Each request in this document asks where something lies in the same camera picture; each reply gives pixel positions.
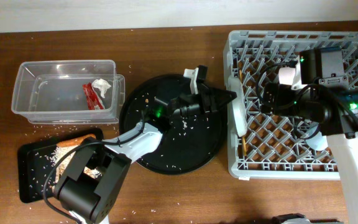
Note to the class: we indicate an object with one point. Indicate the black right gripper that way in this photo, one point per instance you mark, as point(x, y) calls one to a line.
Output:
point(281, 92)

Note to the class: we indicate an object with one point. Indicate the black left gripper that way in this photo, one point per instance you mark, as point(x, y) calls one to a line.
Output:
point(212, 100)

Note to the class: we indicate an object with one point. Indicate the grey bowl with food scraps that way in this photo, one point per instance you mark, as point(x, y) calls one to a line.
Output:
point(238, 106)

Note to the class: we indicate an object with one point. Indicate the blue cup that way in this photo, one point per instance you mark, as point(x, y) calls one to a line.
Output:
point(318, 142)

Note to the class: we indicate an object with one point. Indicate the white tissue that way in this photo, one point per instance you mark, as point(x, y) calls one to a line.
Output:
point(102, 85)

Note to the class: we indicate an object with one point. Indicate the red snack wrapper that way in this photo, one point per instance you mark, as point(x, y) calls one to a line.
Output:
point(92, 98)

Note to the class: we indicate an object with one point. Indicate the orange carrot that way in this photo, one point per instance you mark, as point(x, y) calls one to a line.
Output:
point(75, 141)

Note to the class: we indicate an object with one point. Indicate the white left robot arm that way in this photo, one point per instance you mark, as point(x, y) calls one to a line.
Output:
point(88, 200)

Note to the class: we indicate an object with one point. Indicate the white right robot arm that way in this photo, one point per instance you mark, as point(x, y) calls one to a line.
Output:
point(336, 112)

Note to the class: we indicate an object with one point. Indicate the grey dishwasher rack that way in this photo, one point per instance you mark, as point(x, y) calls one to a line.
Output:
point(276, 147)

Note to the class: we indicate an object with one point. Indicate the round black tray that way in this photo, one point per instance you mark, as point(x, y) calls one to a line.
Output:
point(190, 143)

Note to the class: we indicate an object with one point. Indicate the pile of rice and shells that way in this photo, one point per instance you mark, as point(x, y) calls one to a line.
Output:
point(59, 152)

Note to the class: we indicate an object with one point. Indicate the clear plastic bin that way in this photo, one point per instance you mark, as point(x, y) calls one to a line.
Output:
point(51, 92)

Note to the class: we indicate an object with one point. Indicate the black rectangular bin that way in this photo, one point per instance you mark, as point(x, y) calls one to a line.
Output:
point(35, 163)

